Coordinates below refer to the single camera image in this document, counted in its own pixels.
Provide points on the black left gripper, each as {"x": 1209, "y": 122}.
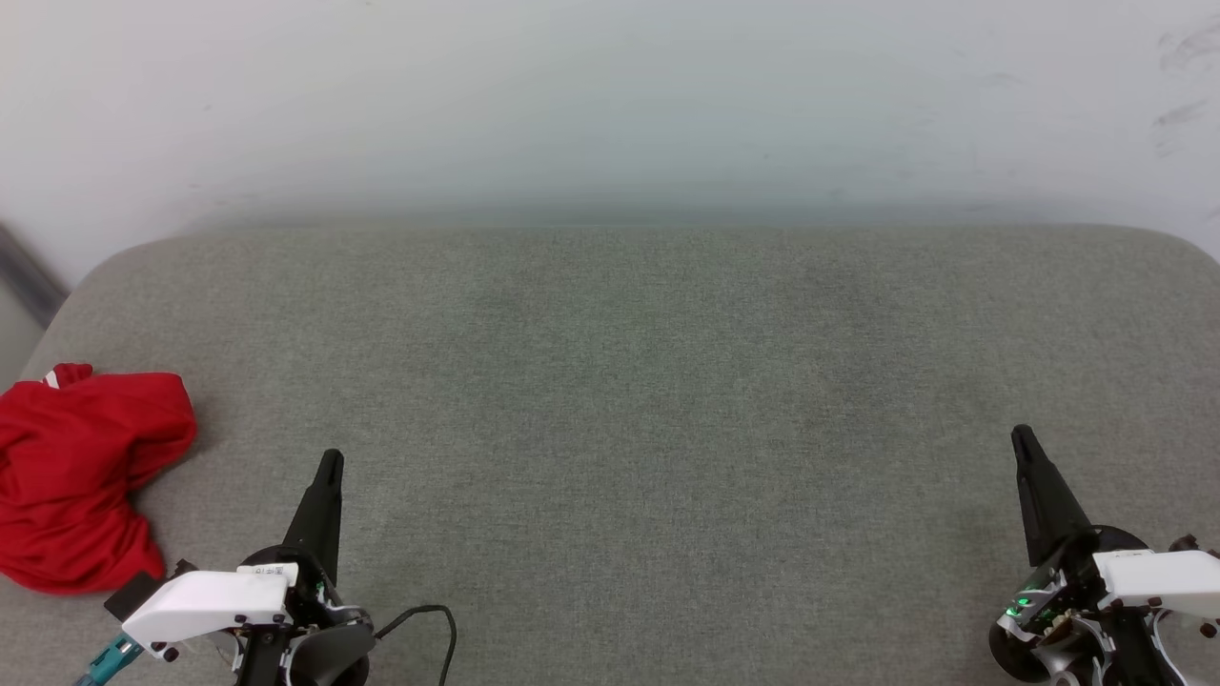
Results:
{"x": 303, "y": 598}

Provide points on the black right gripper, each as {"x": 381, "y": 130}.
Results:
{"x": 1048, "y": 600}

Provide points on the red jersey with white sleeves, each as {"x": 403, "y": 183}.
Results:
{"x": 76, "y": 476}

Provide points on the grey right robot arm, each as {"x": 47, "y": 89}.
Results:
{"x": 1134, "y": 648}

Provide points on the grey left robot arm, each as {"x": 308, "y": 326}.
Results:
{"x": 329, "y": 659}

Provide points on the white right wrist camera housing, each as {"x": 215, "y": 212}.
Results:
{"x": 1158, "y": 576}

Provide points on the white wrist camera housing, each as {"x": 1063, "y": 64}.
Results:
{"x": 205, "y": 602}
{"x": 1158, "y": 576}

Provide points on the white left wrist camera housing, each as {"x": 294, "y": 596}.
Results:
{"x": 205, "y": 602}

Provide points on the grey wall trim strip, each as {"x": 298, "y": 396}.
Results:
{"x": 29, "y": 276}

